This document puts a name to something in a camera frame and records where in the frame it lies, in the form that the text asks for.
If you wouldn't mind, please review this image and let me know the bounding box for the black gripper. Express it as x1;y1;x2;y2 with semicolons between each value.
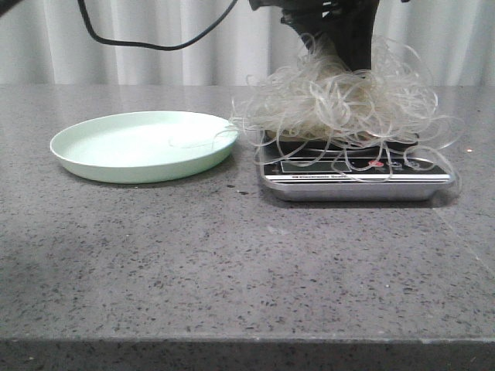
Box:
249;0;379;71

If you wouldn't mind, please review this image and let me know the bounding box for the translucent white vermicelli bundle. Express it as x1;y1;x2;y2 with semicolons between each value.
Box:
229;39;461;193

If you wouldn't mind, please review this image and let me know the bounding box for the black silver kitchen scale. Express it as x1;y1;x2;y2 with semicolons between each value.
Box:
255;131;456;202

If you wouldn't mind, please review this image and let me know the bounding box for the pale green round plate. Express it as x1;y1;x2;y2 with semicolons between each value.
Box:
50;111;237;184

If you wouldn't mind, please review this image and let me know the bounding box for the white pleated curtain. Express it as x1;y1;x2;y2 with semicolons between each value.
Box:
1;1;494;86

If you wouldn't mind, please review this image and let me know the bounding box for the black cable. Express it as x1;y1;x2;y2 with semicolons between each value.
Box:
76;0;237;52

